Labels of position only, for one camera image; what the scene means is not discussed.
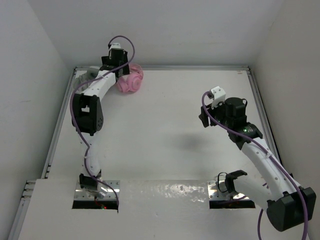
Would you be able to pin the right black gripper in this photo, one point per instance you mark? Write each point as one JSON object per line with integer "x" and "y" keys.
{"x": 221, "y": 105}

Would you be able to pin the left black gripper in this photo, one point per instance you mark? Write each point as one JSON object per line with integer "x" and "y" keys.
{"x": 104, "y": 59}

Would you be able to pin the pink headphones with cable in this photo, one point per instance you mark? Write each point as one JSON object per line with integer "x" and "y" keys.
{"x": 131, "y": 83}

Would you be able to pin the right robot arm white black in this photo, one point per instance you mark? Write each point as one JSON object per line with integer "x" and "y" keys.
{"x": 286, "y": 202}

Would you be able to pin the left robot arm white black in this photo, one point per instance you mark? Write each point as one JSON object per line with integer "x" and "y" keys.
{"x": 86, "y": 110}

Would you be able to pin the white grey headphones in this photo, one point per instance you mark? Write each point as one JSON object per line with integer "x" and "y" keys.
{"x": 90, "y": 74}

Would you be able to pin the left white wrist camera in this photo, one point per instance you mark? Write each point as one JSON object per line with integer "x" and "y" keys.
{"x": 114, "y": 46}

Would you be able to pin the aluminium table frame rail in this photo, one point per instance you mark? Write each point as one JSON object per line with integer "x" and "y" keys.
{"x": 154, "y": 145}

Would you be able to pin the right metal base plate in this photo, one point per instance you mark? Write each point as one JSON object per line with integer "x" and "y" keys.
{"x": 217, "y": 191}

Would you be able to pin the metal base plate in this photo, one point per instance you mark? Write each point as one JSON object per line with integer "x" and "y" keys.
{"x": 217, "y": 191}
{"x": 101, "y": 193}

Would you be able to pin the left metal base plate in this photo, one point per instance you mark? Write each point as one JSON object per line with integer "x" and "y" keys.
{"x": 101, "y": 193}

